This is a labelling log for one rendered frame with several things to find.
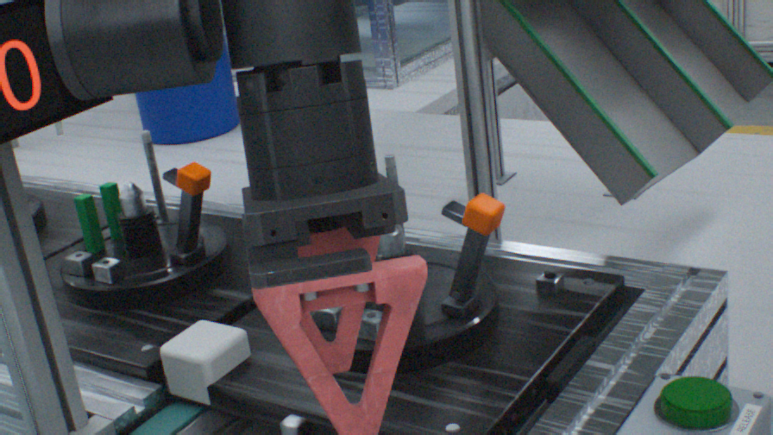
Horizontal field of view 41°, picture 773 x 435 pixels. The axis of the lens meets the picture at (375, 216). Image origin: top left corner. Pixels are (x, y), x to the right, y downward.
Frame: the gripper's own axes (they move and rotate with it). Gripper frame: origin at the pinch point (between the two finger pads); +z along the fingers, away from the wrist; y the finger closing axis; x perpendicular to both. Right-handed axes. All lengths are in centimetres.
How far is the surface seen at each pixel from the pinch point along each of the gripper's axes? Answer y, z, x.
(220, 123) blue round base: -117, -8, -5
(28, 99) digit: -13.1, -14.8, -13.9
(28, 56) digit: -13.1, -17.0, -13.5
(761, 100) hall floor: -343, 24, 206
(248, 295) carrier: -34.0, 2.4, -4.2
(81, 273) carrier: -38.5, -0.6, -17.1
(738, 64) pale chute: -50, -9, 46
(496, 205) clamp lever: -17.1, -4.3, 12.3
